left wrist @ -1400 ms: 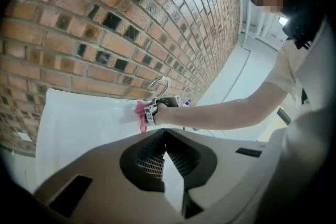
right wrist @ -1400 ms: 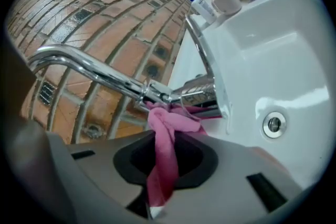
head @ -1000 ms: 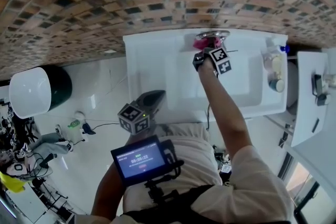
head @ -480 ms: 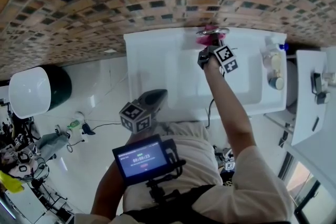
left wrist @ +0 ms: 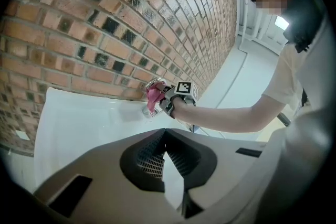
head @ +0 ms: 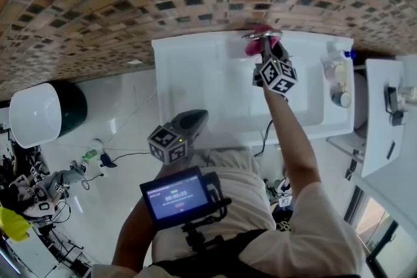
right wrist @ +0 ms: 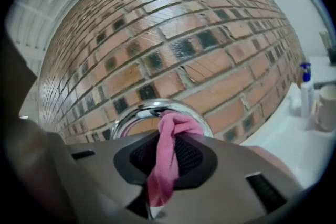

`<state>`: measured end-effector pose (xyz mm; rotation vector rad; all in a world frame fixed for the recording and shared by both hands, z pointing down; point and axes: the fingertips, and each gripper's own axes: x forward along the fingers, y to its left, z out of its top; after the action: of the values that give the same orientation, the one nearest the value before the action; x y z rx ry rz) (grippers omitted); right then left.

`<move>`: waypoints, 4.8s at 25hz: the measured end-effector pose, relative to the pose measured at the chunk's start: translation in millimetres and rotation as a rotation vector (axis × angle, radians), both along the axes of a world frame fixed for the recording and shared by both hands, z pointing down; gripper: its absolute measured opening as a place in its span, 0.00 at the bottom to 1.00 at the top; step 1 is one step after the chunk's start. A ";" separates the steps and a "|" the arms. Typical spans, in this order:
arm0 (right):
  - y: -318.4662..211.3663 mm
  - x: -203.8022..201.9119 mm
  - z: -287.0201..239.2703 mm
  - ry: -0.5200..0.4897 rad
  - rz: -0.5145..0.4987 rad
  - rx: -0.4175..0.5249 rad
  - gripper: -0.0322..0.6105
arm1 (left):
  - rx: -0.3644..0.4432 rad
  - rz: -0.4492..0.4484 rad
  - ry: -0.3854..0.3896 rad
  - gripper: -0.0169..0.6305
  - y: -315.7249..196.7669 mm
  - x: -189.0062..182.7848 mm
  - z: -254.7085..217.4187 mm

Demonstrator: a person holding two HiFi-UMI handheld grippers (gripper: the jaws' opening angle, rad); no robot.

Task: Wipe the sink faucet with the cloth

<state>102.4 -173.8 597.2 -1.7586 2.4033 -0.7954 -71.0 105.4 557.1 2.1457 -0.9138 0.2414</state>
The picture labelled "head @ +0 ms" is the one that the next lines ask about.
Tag chrome faucet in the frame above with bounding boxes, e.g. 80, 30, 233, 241
241, 29, 283, 40

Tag person's cream t-shirt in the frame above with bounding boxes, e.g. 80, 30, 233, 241
91, 148, 366, 278

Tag white sink basin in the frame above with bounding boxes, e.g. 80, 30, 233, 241
151, 29, 355, 150

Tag yellow cloth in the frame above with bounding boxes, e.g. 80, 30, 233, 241
0, 206, 32, 242

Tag person's left forearm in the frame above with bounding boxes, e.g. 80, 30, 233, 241
112, 162, 170, 268

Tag dark-framed window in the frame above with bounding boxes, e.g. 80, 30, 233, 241
343, 185, 417, 278

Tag black and white adapter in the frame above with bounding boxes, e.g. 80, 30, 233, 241
390, 109, 408, 126

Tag black chest harness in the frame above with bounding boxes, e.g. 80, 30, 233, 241
146, 229, 271, 278

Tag black monitor mount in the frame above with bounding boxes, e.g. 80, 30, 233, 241
180, 171, 233, 251

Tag person's legs and shoes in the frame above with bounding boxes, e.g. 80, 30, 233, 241
262, 167, 296, 232

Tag white dark-sided tub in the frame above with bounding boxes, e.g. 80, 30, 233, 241
8, 80, 88, 150

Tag white pump bottle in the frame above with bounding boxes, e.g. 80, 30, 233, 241
325, 42, 343, 59

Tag pink bottle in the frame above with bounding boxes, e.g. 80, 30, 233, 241
321, 58, 339, 82

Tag black charger device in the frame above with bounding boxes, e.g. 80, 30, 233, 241
384, 86, 400, 113

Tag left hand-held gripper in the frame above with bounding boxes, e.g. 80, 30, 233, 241
147, 109, 209, 166

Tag thin black cable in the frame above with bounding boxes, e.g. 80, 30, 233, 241
113, 149, 152, 164

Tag person's right forearm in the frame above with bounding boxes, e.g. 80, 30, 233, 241
262, 86, 322, 193

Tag pink cloth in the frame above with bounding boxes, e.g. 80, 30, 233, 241
244, 25, 283, 57

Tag black chest monitor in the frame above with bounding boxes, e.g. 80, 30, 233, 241
139, 165, 211, 232

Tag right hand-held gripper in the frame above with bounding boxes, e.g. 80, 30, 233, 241
253, 38, 299, 95

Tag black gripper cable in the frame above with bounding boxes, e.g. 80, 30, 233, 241
253, 120, 274, 157

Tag black power adapter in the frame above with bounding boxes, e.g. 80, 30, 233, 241
100, 152, 117, 169

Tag dark cup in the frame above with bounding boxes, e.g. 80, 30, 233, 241
330, 90, 352, 108

